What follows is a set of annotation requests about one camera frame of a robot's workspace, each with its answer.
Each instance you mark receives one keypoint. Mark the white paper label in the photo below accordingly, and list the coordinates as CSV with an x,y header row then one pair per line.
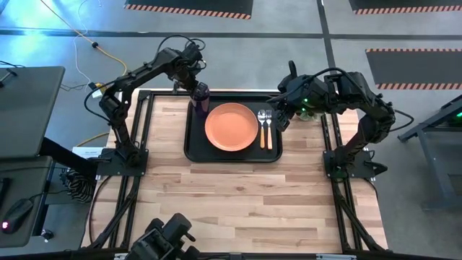
x,y
84,152

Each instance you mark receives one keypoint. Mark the black computer mouse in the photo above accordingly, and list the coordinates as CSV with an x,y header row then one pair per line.
x,y
17,215

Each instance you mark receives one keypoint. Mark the grey metal cart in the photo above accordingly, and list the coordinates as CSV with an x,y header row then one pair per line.
x,y
440,151

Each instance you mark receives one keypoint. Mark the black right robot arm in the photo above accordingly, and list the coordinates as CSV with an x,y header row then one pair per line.
x,y
375,119

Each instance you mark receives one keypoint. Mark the black plastic tray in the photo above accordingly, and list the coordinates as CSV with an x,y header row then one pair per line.
x,y
196,144

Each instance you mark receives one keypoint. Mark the white power adapter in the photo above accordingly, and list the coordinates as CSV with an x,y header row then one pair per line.
x,y
96,95

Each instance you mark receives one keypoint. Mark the silver metal bracket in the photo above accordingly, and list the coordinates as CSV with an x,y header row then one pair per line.
x,y
335,257
120,256

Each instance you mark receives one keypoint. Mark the dark grey desk shelf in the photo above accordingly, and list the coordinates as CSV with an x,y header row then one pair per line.
x,y
21,177

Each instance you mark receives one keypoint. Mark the green potted plant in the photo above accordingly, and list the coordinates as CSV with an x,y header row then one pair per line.
x,y
310,116

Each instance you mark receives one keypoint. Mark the black metal table frame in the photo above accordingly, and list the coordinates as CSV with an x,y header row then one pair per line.
x,y
166,94

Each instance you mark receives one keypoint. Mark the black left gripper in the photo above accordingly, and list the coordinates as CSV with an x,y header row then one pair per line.
x,y
188,77

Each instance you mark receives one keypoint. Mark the dark grey desk top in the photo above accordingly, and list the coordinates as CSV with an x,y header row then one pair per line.
x,y
29,108

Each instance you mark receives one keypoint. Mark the black camera rig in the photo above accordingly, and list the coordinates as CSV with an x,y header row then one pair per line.
x,y
162,238

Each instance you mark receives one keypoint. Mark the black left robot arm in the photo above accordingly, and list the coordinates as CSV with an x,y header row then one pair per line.
x,y
121,130

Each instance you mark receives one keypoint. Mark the purple cup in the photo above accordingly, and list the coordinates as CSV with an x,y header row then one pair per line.
x,y
201,103

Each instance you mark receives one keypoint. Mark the orange plate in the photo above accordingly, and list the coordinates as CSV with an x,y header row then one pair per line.
x,y
231,126

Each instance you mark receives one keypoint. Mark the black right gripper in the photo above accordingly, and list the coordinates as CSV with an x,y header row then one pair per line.
x,y
301,94

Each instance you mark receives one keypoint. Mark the black mat with striped edge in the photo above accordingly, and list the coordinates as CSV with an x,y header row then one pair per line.
x,y
415,66
404,4
187,5

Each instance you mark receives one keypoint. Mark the black desk caster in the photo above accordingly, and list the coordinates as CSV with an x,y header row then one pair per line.
x,y
47,234

